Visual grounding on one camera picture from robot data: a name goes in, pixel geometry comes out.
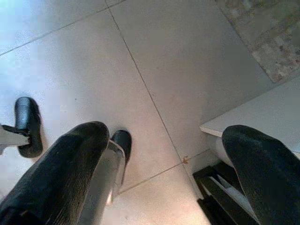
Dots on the mottled brown floor mat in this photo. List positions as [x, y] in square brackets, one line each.
[269, 35]

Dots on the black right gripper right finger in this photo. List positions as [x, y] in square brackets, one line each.
[269, 175]

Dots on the robot right leg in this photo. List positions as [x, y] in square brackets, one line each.
[122, 143]

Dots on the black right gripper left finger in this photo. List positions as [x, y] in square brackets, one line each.
[58, 175]

